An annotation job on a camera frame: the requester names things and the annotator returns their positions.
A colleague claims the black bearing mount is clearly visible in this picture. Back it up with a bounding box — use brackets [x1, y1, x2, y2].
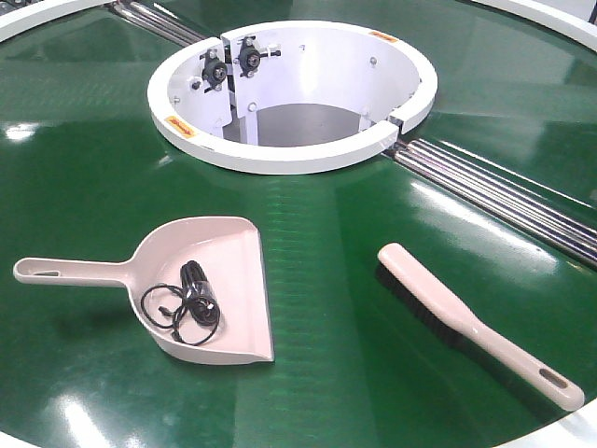
[236, 36, 282, 77]
[201, 49, 228, 92]

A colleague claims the right black bearing mount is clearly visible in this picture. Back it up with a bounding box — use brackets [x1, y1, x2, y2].
[236, 36, 282, 77]

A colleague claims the black cable bundle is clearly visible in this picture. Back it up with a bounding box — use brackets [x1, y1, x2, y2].
[140, 259, 221, 347]

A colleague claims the white rim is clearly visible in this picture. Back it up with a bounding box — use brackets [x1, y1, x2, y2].
[0, 0, 108, 42]
[473, 0, 596, 53]

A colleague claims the left black bearing mount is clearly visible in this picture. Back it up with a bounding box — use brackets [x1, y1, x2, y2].
[201, 49, 228, 92]

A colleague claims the pink plastic dustpan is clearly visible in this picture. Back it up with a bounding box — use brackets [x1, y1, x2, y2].
[13, 216, 274, 365]

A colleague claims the white outer rim right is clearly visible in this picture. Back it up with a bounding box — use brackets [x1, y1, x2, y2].
[473, 0, 596, 53]

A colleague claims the white central ring housing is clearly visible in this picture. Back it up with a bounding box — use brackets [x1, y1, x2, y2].
[146, 21, 438, 175]

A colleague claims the pink hand brush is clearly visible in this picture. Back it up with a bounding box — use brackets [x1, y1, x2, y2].
[378, 243, 585, 412]

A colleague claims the white outer rim left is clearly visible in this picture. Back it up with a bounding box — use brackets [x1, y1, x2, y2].
[0, 0, 108, 42]

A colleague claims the steel rollers top left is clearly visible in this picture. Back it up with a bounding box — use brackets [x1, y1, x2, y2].
[107, 1, 207, 47]

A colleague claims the orange arrow sticker front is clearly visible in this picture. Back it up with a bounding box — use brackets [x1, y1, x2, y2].
[165, 116, 196, 138]

